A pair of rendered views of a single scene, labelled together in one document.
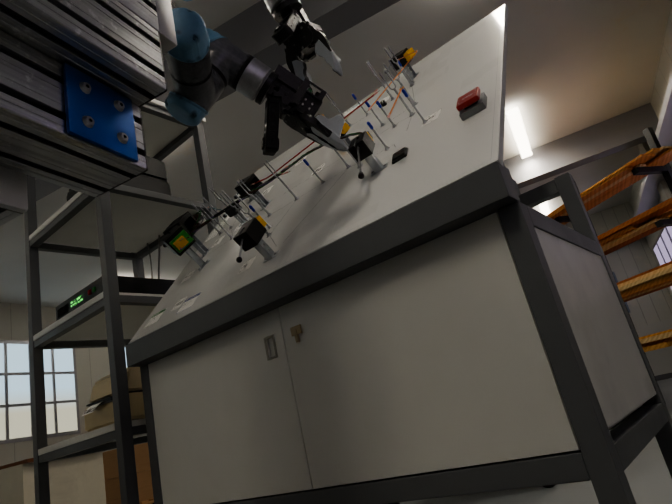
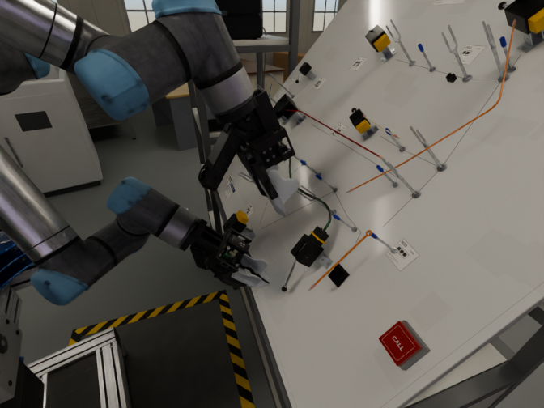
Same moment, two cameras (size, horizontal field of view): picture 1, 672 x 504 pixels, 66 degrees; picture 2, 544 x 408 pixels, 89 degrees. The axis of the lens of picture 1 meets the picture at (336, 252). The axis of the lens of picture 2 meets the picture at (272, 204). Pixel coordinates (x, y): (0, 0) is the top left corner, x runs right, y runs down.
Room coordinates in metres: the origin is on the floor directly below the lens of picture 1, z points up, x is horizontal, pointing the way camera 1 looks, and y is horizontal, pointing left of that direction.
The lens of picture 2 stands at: (0.64, -0.32, 1.55)
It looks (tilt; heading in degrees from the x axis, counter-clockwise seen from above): 34 degrees down; 36
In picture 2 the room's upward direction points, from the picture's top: straight up
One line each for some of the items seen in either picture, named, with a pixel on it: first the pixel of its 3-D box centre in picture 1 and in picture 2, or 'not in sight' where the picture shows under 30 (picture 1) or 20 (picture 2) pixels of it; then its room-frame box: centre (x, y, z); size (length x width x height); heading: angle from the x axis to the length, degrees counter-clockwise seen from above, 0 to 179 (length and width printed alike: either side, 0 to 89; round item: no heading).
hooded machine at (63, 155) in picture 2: not in sight; (36, 110); (1.55, 3.18, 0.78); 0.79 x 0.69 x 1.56; 67
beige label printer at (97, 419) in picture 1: (142, 392); not in sight; (1.76, 0.75, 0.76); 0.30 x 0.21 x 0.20; 148
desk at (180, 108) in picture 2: not in sight; (182, 109); (3.34, 3.28, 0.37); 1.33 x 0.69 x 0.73; 68
